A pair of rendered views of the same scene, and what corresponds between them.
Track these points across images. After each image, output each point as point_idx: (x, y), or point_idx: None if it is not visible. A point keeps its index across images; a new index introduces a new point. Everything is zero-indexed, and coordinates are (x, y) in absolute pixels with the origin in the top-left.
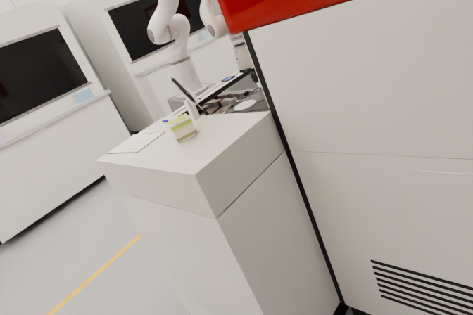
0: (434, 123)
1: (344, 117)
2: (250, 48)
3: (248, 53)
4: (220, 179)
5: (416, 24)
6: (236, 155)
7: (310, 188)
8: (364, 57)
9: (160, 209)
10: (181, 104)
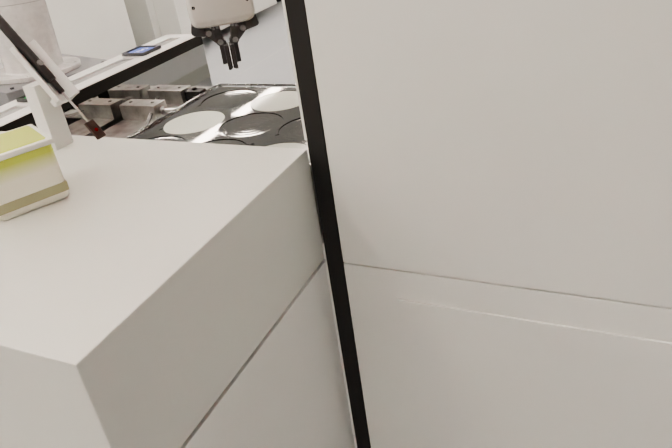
0: None
1: (538, 192)
2: None
3: None
4: (163, 367)
5: None
6: (214, 282)
7: (377, 363)
8: (664, 26)
9: None
10: (2, 98)
